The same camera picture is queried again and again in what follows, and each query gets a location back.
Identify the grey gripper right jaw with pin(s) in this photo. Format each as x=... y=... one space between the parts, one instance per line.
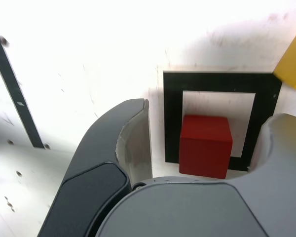
x=212 y=209

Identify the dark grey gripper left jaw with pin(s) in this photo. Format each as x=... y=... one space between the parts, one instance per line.
x=93 y=160

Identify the red cube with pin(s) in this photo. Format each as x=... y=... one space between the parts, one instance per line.
x=204 y=148

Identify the yellow cube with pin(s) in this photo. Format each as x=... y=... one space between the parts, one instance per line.
x=293 y=64

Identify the black tape square outline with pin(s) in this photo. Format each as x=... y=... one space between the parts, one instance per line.
x=172 y=111

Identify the black tape strip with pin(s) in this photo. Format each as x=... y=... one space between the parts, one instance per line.
x=14 y=91

